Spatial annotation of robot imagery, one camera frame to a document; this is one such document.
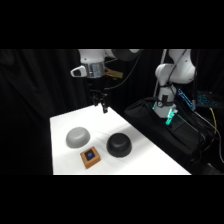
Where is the orange block with blue print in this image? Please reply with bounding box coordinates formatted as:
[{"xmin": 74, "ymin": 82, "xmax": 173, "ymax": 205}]
[{"xmin": 79, "ymin": 146, "xmax": 102, "ymax": 170}]

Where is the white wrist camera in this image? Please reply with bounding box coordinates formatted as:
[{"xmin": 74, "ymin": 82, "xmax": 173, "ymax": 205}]
[{"xmin": 70, "ymin": 65, "xmax": 88, "ymax": 78}]

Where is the electronics box with blue lights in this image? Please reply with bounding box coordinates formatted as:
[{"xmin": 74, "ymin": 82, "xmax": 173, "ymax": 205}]
[{"xmin": 195, "ymin": 89, "xmax": 224, "ymax": 108}]

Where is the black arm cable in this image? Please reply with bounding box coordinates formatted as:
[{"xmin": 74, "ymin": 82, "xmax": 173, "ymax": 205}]
[{"xmin": 103, "ymin": 49, "xmax": 144, "ymax": 92}]

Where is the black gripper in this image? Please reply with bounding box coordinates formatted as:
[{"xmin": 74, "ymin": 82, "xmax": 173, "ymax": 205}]
[{"xmin": 87, "ymin": 76, "xmax": 109, "ymax": 115}]

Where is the black upturned bowl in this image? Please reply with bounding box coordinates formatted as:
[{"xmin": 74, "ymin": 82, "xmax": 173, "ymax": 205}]
[{"xmin": 106, "ymin": 132, "xmax": 133, "ymax": 159}]

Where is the black curtain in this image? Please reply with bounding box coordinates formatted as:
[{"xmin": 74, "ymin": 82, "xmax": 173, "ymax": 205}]
[{"xmin": 0, "ymin": 49, "xmax": 224, "ymax": 176}]

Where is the grey upturned bowl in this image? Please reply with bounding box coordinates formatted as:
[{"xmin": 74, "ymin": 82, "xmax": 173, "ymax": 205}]
[{"xmin": 65, "ymin": 126, "xmax": 92, "ymax": 149}]

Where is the yellow cable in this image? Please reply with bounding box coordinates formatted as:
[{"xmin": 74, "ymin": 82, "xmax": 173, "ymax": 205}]
[{"xmin": 193, "ymin": 107, "xmax": 220, "ymax": 153}]

